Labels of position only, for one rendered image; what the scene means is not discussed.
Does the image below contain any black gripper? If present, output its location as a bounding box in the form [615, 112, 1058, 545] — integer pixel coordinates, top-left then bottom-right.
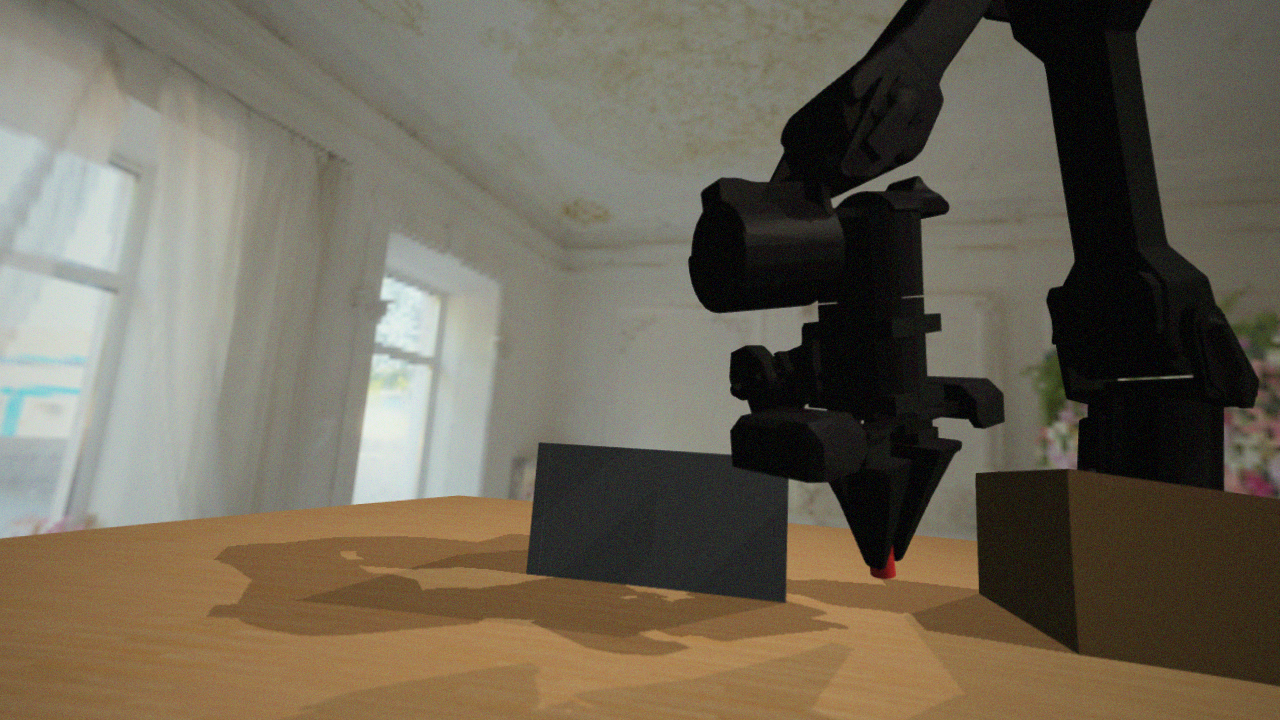
[730, 297, 1005, 570]

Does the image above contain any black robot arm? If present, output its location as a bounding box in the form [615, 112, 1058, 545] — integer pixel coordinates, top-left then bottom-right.
[689, 0, 1260, 489]

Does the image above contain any red peg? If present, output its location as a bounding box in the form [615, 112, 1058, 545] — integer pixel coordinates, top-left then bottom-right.
[870, 548, 896, 579]

